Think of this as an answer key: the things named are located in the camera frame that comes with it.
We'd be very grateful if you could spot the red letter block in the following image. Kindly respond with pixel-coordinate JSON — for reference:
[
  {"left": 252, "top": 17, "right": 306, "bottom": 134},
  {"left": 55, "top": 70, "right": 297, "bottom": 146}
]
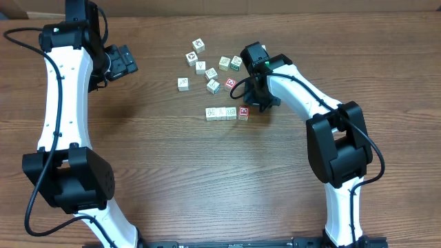
[
  {"left": 238, "top": 106, "right": 249, "bottom": 121},
  {"left": 224, "top": 78, "right": 237, "bottom": 92}
]

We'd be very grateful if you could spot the pretzel picture block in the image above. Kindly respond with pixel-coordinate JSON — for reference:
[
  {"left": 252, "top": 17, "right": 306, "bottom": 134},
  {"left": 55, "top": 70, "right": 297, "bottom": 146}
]
[{"left": 226, "top": 107, "right": 237, "bottom": 120}]

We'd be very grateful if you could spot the giraffe picture block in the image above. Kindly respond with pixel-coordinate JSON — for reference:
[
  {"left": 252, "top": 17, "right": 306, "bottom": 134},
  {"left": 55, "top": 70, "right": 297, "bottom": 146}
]
[{"left": 216, "top": 107, "right": 227, "bottom": 121}]

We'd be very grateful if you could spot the line drawing wooden block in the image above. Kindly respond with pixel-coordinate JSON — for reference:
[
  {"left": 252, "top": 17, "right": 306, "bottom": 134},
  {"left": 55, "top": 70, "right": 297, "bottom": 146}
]
[{"left": 205, "top": 107, "right": 217, "bottom": 121}]

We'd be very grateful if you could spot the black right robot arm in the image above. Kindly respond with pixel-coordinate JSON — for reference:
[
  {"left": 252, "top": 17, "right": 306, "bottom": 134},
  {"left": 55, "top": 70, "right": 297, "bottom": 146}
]
[{"left": 240, "top": 42, "right": 385, "bottom": 247}]

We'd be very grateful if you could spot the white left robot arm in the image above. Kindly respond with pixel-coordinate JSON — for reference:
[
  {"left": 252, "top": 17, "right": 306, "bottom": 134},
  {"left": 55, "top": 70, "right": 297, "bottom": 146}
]
[{"left": 22, "top": 1, "right": 145, "bottom": 247}]

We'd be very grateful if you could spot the dog picture green block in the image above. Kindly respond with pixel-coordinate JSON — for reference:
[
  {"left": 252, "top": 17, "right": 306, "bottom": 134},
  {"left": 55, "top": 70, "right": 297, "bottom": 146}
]
[{"left": 230, "top": 56, "right": 243, "bottom": 71}]

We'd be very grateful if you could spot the turtle picture block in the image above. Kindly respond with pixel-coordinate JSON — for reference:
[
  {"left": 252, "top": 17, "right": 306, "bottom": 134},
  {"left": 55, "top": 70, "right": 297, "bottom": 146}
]
[{"left": 218, "top": 56, "right": 231, "bottom": 71}]

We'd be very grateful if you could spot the blue sided picture block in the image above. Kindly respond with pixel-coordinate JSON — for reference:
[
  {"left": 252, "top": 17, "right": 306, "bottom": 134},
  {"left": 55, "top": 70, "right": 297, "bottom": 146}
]
[{"left": 206, "top": 79, "right": 221, "bottom": 94}]

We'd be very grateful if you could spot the snail picture block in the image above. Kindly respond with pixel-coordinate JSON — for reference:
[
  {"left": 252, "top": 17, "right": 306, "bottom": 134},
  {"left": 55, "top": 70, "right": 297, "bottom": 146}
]
[{"left": 205, "top": 68, "right": 218, "bottom": 81}]

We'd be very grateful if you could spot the ice cream picture block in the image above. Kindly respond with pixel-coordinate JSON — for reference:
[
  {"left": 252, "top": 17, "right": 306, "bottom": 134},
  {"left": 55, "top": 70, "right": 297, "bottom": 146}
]
[{"left": 195, "top": 61, "right": 206, "bottom": 75}]

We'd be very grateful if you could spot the green sided picture block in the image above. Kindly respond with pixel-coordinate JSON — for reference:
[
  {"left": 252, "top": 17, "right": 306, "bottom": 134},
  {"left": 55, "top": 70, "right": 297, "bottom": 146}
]
[{"left": 177, "top": 78, "right": 189, "bottom": 92}]

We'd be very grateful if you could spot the soccer ball picture block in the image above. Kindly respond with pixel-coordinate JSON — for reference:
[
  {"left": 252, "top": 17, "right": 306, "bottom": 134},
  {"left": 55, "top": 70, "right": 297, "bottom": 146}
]
[{"left": 185, "top": 51, "right": 198, "bottom": 66}]

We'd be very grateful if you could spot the face picture block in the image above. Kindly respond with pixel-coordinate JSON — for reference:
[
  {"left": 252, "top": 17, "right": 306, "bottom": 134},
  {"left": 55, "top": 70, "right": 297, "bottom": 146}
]
[{"left": 192, "top": 39, "right": 205, "bottom": 54}]

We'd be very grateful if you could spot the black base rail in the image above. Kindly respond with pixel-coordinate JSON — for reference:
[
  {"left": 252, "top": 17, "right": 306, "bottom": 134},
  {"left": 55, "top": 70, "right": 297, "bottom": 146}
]
[{"left": 82, "top": 236, "right": 389, "bottom": 248}]

